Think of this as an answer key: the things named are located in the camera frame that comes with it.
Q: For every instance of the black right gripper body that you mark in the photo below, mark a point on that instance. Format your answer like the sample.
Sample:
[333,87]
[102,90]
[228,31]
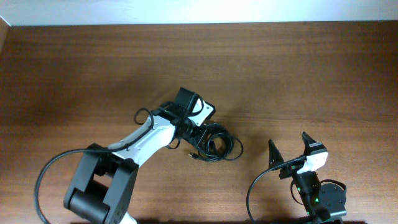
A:
[294,167]

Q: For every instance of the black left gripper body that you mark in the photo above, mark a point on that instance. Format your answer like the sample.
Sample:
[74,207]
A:
[193,134]

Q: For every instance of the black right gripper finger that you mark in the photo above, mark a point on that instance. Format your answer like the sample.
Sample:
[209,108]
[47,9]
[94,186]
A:
[275,157]
[310,144]

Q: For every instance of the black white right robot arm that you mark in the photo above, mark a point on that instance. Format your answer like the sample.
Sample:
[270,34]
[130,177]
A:
[323,200]

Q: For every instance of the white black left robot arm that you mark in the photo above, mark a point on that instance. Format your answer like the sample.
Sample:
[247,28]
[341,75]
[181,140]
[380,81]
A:
[102,186]

